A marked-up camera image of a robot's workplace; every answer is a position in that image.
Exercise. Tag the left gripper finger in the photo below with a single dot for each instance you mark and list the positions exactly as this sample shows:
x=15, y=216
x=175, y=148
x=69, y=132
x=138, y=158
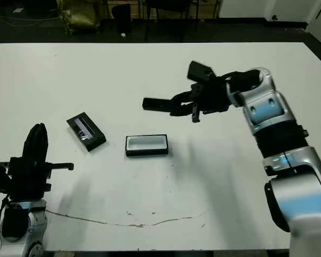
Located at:
x=30, y=144
x=43, y=144

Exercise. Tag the yellow green bag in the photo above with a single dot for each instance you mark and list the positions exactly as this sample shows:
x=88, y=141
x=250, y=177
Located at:
x=79, y=16

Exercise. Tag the black box white insert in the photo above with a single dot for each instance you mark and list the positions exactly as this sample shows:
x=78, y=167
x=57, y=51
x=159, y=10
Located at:
x=146, y=153

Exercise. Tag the black box lid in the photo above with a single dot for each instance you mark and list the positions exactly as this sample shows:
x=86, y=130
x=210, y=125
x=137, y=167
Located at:
x=96, y=140

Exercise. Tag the right wrist camera housing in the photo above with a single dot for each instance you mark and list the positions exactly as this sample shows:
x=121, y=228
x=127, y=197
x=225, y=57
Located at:
x=200, y=72

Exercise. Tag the light wooden crate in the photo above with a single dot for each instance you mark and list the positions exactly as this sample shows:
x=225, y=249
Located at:
x=138, y=9
x=208, y=8

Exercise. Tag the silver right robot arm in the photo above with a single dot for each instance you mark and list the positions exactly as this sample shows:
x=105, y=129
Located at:
x=278, y=112

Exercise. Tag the slim black camera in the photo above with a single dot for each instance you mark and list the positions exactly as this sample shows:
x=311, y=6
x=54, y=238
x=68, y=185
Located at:
x=156, y=105

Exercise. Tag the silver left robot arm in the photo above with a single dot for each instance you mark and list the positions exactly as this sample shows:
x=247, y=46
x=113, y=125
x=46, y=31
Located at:
x=34, y=227

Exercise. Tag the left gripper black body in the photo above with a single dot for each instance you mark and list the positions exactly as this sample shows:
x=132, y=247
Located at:
x=29, y=179

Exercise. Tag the black upright case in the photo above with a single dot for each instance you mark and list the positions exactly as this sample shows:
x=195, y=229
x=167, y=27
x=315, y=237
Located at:
x=121, y=18

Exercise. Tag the white paper sheet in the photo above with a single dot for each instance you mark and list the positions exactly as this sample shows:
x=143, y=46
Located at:
x=18, y=10

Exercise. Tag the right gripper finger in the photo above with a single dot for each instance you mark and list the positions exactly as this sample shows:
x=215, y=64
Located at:
x=184, y=97
x=182, y=111

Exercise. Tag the black office chair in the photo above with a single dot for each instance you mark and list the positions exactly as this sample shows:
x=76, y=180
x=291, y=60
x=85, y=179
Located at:
x=167, y=5

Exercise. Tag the black round door stopper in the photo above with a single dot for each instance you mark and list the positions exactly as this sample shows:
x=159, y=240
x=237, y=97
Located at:
x=274, y=18

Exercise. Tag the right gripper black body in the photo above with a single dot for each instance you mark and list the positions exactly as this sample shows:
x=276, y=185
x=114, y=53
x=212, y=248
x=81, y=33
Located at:
x=211, y=99

